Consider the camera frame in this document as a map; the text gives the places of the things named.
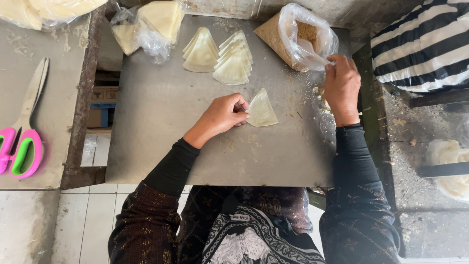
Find person's right hand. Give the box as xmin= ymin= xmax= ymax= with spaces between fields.
xmin=324 ymin=54 xmax=362 ymax=127

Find person's left hand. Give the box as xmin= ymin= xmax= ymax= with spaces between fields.
xmin=183 ymin=93 xmax=251 ymax=149

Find triangular dough piece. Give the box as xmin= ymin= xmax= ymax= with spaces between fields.
xmin=246 ymin=88 xmax=279 ymax=127

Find clear plastic bag of crumbs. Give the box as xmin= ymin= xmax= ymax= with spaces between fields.
xmin=254 ymin=3 xmax=339 ymax=73

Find stack of triangular dough wrappers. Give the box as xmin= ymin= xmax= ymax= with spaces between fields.
xmin=182 ymin=26 xmax=220 ymax=73
xmin=213 ymin=30 xmax=254 ymax=86

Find brown crumb filling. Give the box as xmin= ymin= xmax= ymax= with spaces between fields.
xmin=254 ymin=13 xmax=319 ymax=71

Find clear plastic sheet with scraps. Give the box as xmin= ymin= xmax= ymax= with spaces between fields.
xmin=311 ymin=82 xmax=338 ymax=144

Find small plastic bag of wrappers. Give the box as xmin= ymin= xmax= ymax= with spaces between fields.
xmin=110 ymin=0 xmax=186 ymax=65

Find black white patterned scarf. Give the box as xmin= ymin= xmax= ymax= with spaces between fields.
xmin=201 ymin=205 xmax=327 ymax=264

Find brown cardboard box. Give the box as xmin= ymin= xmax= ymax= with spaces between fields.
xmin=87 ymin=86 xmax=119 ymax=129

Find black white striped cloth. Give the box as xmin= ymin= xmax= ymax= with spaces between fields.
xmin=371 ymin=0 xmax=469 ymax=94

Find plastic bag of white dough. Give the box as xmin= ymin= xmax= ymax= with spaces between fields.
xmin=426 ymin=139 xmax=469 ymax=203

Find pink and green scissors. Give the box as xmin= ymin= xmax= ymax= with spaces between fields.
xmin=0 ymin=57 xmax=50 ymax=179

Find large plastic bag of wrappers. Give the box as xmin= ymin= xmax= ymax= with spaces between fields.
xmin=0 ymin=0 xmax=109 ymax=31

